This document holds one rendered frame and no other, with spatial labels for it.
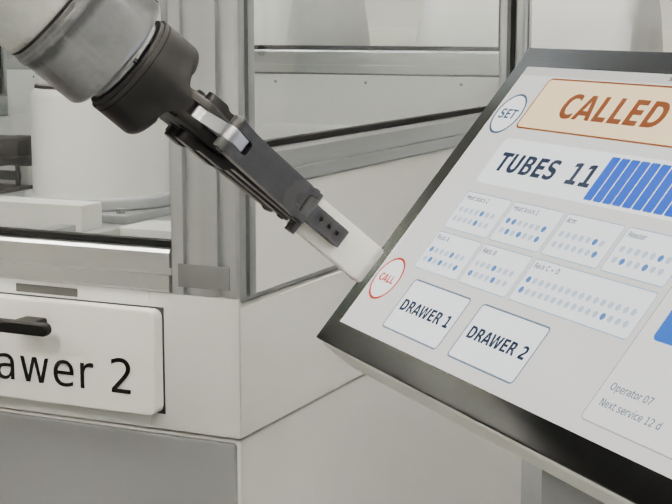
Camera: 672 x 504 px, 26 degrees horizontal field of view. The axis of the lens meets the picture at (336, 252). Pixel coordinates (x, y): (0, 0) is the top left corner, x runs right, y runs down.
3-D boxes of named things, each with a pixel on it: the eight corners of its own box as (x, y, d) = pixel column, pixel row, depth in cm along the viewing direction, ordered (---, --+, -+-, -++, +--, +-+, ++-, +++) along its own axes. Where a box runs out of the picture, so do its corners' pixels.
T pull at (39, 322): (46, 337, 150) (45, 324, 150) (-13, 331, 153) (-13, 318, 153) (66, 331, 153) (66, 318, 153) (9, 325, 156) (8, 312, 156)
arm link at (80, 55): (83, -49, 100) (149, 8, 103) (1, 54, 99) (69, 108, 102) (115, -53, 92) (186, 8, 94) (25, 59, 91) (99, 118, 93)
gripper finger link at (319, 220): (294, 187, 103) (309, 192, 101) (344, 229, 105) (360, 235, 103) (281, 203, 103) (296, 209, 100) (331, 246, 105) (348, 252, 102)
